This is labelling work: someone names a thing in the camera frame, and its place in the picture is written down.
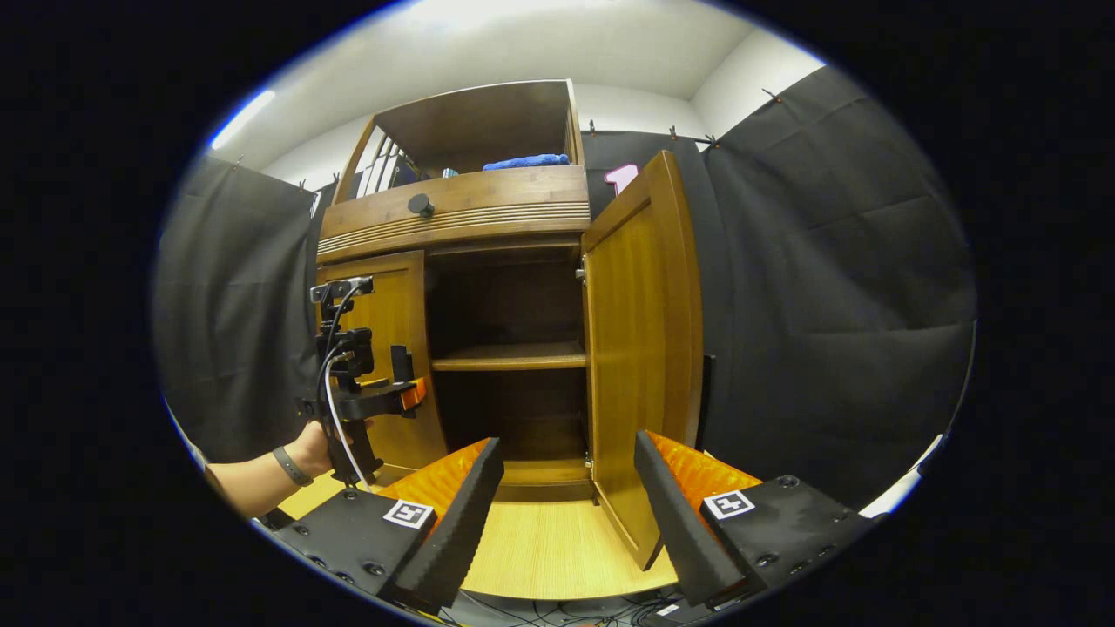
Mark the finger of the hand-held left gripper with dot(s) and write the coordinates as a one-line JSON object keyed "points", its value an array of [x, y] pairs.
{"points": [[415, 394]]}

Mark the wooden ribbed cabinet drawer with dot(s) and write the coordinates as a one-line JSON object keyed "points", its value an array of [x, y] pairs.
{"points": [[488, 196]]}

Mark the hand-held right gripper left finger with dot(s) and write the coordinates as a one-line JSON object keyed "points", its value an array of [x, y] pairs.
{"points": [[462, 540]]}

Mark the white book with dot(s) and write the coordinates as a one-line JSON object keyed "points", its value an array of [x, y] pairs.
{"points": [[367, 174], [393, 171], [380, 170]]}

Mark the blue folded cloth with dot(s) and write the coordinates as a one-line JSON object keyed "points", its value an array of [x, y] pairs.
{"points": [[527, 162]]}

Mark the wooden shoe cabinet door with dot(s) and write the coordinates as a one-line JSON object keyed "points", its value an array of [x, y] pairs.
{"points": [[392, 305], [645, 348]]}

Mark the round black drawer knob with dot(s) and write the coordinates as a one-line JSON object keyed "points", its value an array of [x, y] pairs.
{"points": [[421, 205]]}

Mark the dark wristband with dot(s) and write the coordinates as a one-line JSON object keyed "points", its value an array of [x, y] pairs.
{"points": [[292, 466]]}

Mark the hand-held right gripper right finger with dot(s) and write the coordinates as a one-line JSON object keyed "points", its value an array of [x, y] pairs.
{"points": [[679, 531]]}

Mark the wooden double-door shoe cabinet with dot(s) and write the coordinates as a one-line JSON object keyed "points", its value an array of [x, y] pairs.
{"points": [[510, 355]]}

